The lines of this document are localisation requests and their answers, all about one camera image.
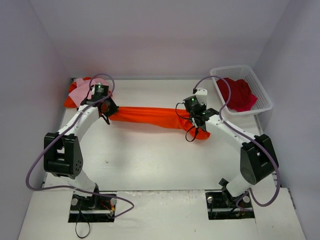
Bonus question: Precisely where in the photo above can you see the orange t shirt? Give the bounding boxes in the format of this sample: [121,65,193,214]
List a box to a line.
[109,106,210,140]
[63,76,113,110]

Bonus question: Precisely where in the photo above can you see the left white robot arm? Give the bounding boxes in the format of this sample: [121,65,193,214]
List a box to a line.
[43,83,119,210]

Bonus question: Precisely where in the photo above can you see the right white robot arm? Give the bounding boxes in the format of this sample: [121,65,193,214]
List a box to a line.
[182,95,279,206]

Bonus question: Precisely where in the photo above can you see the pink folded t shirt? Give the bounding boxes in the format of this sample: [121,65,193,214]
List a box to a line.
[68,77,110,107]

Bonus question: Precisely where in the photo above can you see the orange folded t shirt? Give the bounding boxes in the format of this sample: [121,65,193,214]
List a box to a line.
[63,76,113,110]

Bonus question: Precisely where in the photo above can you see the red t shirt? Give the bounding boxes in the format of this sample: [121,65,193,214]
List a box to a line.
[224,77,258,112]

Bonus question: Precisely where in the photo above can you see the white plastic basket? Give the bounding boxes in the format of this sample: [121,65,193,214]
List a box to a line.
[210,64,273,116]

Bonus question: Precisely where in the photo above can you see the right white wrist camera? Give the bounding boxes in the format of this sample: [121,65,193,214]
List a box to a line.
[193,88,208,105]

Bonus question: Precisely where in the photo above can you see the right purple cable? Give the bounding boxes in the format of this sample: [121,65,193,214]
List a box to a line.
[193,75,281,213]

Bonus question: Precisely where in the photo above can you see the purple cable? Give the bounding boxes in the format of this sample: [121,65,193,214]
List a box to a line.
[193,75,281,213]
[26,73,135,220]

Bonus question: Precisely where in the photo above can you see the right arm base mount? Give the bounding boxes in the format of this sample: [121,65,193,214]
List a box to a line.
[205,178,255,220]

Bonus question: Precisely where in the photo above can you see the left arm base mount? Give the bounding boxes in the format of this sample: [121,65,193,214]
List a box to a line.
[68,193,117,223]

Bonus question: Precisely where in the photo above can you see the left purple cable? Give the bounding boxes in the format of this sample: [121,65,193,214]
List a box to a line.
[26,73,135,220]

